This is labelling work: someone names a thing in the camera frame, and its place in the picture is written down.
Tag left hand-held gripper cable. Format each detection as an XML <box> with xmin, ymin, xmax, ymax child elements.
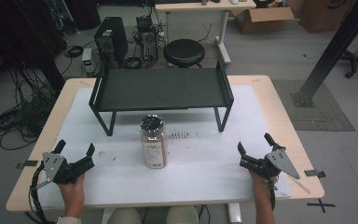
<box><xmin>28</xmin><ymin>161</ymin><xmax>57</xmax><ymax>224</ymax></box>

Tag black tape strip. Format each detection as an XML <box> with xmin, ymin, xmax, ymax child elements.
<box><xmin>15</xmin><ymin>159</ymin><xmax>39</xmax><ymax>171</ymax></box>
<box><xmin>303</xmin><ymin>169</ymin><xmax>327</xmax><ymax>179</ymax></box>

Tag small grey power unit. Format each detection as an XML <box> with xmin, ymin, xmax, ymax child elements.
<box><xmin>81</xmin><ymin>48</ymin><xmax>96</xmax><ymax>77</ymax></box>

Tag white foam mat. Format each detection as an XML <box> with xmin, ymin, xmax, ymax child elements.
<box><xmin>37</xmin><ymin>85</ymin><xmax>294</xmax><ymax>210</ymax></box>

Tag coiled black cable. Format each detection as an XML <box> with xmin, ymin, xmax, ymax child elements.
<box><xmin>63</xmin><ymin>45</ymin><xmax>85</xmax><ymax>59</ymax></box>

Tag person's left hand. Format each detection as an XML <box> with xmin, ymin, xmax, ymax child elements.
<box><xmin>57</xmin><ymin>173</ymin><xmax>86</xmax><ymax>218</ymax></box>

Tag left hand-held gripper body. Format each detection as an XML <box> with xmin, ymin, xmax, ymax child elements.
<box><xmin>41</xmin><ymin>151</ymin><xmax>96</xmax><ymax>185</ymax></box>

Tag black aluminium post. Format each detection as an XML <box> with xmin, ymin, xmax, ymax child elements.
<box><xmin>290</xmin><ymin>0</ymin><xmax>358</xmax><ymax>108</ymax></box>

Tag grey floor mat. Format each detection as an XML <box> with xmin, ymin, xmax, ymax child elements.
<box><xmin>271</xmin><ymin>78</ymin><xmax>356</xmax><ymax>133</ymax></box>

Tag white table leg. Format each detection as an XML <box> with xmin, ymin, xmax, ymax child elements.
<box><xmin>227</xmin><ymin>202</ymin><xmax>243</xmax><ymax>224</ymax></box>

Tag black-lidded brown spice jar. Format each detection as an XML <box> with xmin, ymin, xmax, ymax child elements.
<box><xmin>139</xmin><ymin>114</ymin><xmax>169</xmax><ymax>170</ymax></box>

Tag right hand-held gripper cable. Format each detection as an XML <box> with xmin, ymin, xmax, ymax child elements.
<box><xmin>267</xmin><ymin>178</ymin><xmax>278</xmax><ymax>212</ymax></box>

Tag person's leg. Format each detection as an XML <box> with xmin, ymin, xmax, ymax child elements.
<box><xmin>166</xmin><ymin>205</ymin><xmax>200</xmax><ymax>224</ymax></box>
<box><xmin>106</xmin><ymin>207</ymin><xmax>143</xmax><ymax>224</ymax></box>

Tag person's right hand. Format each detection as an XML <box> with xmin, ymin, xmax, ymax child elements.
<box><xmin>249</xmin><ymin>170</ymin><xmax>278</xmax><ymax>207</ymax></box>

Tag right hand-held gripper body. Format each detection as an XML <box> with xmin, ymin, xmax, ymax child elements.
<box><xmin>239</xmin><ymin>147</ymin><xmax>302</xmax><ymax>182</ymax></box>

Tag hand-held gripper cable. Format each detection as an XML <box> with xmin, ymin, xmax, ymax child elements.
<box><xmin>28</xmin><ymin>161</ymin><xmax>57</xmax><ymax>224</ymax></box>
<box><xmin>267</xmin><ymin>178</ymin><xmax>278</xmax><ymax>212</ymax></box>

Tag black computer tower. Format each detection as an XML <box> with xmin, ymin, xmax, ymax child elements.
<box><xmin>93</xmin><ymin>16</ymin><xmax>129</xmax><ymax>67</ymax></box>

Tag person's right leg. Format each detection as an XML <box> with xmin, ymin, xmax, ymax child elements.
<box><xmin>166</xmin><ymin>205</ymin><xmax>200</xmax><ymax>224</ymax></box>

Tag black tape cross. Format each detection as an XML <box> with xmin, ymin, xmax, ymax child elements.
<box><xmin>306</xmin><ymin>198</ymin><xmax>337</xmax><ymax>215</ymax></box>

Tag large closed cardboard box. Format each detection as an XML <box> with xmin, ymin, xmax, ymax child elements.
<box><xmin>298</xmin><ymin>0</ymin><xmax>358</xmax><ymax>35</ymax></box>

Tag open-sided computer case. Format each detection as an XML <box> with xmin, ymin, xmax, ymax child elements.
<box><xmin>135</xmin><ymin>15</ymin><xmax>159</xmax><ymax>63</ymax></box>

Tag tangle of black cables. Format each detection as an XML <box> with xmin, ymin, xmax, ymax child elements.
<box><xmin>0</xmin><ymin>60</ymin><xmax>59</xmax><ymax>151</ymax></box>

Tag black office chair base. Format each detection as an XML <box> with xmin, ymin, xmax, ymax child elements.
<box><xmin>338</xmin><ymin>49</ymin><xmax>358</xmax><ymax>79</ymax></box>

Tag black round stool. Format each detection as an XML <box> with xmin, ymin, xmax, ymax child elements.
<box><xmin>163</xmin><ymin>38</ymin><xmax>206</xmax><ymax>69</ymax></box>

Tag white-legged wooden desk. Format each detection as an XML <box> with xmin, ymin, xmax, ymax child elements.
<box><xmin>154</xmin><ymin>0</ymin><xmax>257</xmax><ymax>66</ymax></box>

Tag open cardboard box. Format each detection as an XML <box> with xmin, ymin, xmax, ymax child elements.
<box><xmin>230</xmin><ymin>6</ymin><xmax>296</xmax><ymax>35</ymax></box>

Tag black metal shelf rack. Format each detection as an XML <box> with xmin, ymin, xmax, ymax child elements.
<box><xmin>88</xmin><ymin>60</ymin><xmax>235</xmax><ymax>137</ymax></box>

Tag person's left leg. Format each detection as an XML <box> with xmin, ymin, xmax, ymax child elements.
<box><xmin>106</xmin><ymin>207</ymin><xmax>143</xmax><ymax>224</ymax></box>

